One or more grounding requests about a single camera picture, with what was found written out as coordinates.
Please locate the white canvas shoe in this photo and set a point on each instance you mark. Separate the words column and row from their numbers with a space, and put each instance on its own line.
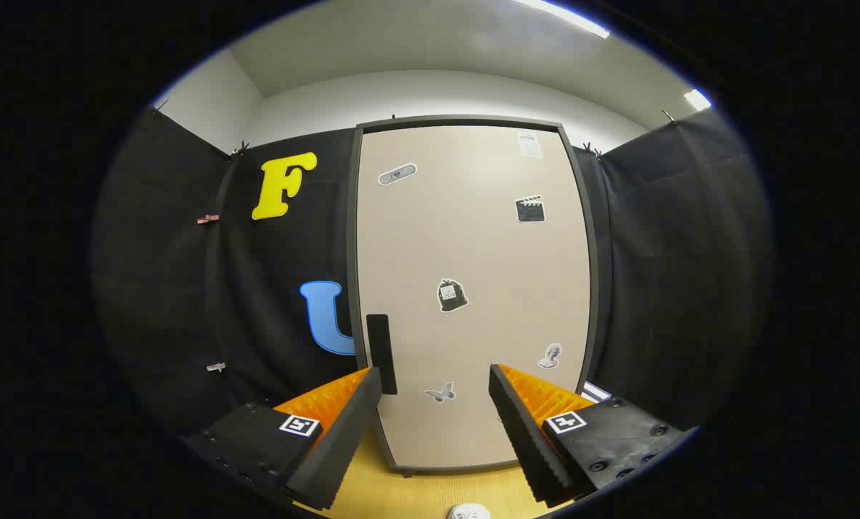
column 468, row 513

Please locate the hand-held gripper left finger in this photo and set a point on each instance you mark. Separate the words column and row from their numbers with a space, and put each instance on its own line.
column 343, row 447

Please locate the grey shoe cabinet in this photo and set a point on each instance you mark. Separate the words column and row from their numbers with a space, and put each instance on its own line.
column 458, row 120

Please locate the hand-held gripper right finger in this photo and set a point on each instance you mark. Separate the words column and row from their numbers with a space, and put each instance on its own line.
column 527, row 447

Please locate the long ceiling light strip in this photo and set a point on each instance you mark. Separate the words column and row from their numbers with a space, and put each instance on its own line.
column 566, row 16

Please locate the small ceiling light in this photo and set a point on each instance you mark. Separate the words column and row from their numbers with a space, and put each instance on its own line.
column 698, row 99

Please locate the black backdrop cloth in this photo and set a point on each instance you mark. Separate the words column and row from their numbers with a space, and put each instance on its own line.
column 184, row 288

